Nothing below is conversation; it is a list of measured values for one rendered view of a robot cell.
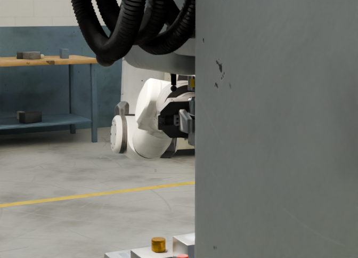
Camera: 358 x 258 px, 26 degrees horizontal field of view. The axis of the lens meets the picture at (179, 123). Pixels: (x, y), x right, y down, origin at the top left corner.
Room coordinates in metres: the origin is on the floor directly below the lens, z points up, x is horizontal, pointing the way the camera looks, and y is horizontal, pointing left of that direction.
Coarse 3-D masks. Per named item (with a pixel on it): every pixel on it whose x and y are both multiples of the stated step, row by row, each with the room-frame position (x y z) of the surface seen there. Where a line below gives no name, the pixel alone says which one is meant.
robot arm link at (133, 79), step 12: (132, 72) 1.59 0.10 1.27; (144, 72) 1.59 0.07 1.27; (156, 72) 1.59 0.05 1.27; (132, 84) 1.58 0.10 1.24; (132, 96) 1.58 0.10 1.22; (120, 108) 1.57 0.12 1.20; (132, 108) 1.58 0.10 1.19; (120, 120) 1.54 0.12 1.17; (120, 132) 1.53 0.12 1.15; (120, 144) 1.53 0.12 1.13
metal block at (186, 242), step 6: (186, 234) 1.14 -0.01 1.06; (192, 234) 1.14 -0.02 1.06; (174, 240) 1.12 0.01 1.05; (180, 240) 1.10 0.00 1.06; (186, 240) 1.10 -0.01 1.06; (192, 240) 1.10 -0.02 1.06; (174, 246) 1.12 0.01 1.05; (180, 246) 1.10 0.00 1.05; (186, 246) 1.08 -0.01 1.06; (192, 246) 1.08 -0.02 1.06; (174, 252) 1.12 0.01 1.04; (180, 252) 1.10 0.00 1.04; (186, 252) 1.08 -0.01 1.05; (192, 252) 1.08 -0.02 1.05
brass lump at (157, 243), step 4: (152, 240) 1.15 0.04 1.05; (156, 240) 1.15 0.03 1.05; (160, 240) 1.15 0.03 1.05; (164, 240) 1.15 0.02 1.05; (152, 244) 1.15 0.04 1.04; (156, 244) 1.15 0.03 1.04; (160, 244) 1.15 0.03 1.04; (164, 244) 1.15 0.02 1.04; (152, 248) 1.15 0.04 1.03; (156, 248) 1.15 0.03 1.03; (160, 248) 1.15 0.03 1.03; (164, 248) 1.15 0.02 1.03
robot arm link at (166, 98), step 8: (168, 88) 1.26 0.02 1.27; (184, 88) 1.23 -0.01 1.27; (168, 96) 1.22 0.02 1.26; (176, 96) 1.23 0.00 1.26; (184, 96) 1.21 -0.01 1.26; (192, 96) 1.21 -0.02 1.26; (160, 104) 1.24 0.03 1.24; (168, 104) 1.14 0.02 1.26; (176, 104) 1.15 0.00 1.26; (184, 104) 1.15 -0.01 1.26; (160, 112) 1.14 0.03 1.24; (168, 112) 1.14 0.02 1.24; (176, 112) 1.15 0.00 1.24; (160, 120) 1.14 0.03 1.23; (168, 120) 1.15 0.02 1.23; (160, 128) 1.14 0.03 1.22; (168, 128) 1.14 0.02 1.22; (176, 128) 1.15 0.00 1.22; (176, 136) 1.15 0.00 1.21; (184, 136) 1.15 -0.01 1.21
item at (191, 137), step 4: (188, 108) 1.12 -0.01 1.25; (192, 108) 1.11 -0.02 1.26; (188, 112) 1.12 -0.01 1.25; (192, 112) 1.11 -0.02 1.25; (192, 116) 1.11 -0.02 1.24; (192, 120) 1.11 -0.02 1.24; (192, 124) 1.11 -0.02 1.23; (192, 128) 1.11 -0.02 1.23; (192, 132) 1.11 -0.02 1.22; (188, 136) 1.12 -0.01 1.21; (192, 136) 1.11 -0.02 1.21; (188, 140) 1.12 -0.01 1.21; (192, 140) 1.11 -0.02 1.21; (192, 144) 1.11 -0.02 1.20
